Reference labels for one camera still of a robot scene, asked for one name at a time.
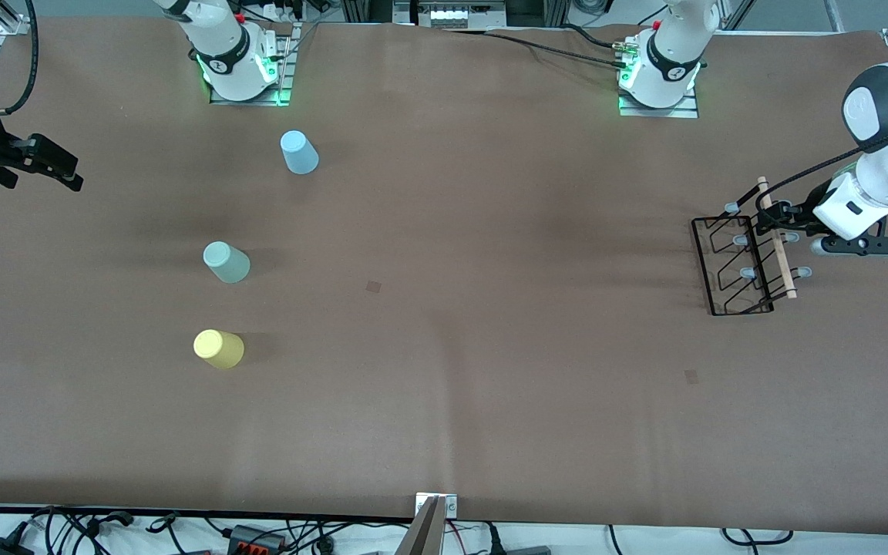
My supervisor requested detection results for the silver camera mount bracket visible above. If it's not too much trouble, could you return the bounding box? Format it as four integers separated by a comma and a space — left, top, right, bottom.
415, 493, 459, 519

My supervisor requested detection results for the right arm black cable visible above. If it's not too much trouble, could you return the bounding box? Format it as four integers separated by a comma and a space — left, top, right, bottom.
0, 0, 40, 116

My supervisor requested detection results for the yellow plastic cup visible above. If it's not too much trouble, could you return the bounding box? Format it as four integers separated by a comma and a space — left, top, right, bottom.
193, 329, 245, 370

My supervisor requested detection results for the grey camera pole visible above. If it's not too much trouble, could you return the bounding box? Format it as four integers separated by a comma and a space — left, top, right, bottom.
395, 497, 447, 555

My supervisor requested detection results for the thin black cable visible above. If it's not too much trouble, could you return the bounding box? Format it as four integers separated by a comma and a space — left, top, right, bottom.
444, 28, 621, 69

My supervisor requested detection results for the thick black cable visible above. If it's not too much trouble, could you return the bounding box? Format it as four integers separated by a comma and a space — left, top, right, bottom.
558, 22, 621, 52

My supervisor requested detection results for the grey terminal block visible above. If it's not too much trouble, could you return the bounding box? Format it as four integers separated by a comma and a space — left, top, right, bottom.
227, 524, 288, 553

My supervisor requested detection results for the brown table cover sheet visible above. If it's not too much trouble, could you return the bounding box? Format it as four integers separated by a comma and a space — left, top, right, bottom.
0, 17, 888, 537

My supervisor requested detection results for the black wire cup holder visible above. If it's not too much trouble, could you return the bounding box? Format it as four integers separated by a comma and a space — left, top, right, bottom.
692, 176, 812, 317

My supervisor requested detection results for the pale green plastic cup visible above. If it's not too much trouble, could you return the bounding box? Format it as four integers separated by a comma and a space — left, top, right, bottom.
203, 241, 251, 284

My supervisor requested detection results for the light blue plastic cup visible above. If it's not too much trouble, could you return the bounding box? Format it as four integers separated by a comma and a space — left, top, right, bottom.
280, 130, 320, 176

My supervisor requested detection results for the white power strip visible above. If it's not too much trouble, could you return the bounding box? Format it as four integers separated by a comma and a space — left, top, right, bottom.
413, 0, 508, 32

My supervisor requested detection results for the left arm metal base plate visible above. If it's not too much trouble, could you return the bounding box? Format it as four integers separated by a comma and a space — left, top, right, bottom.
618, 91, 700, 119

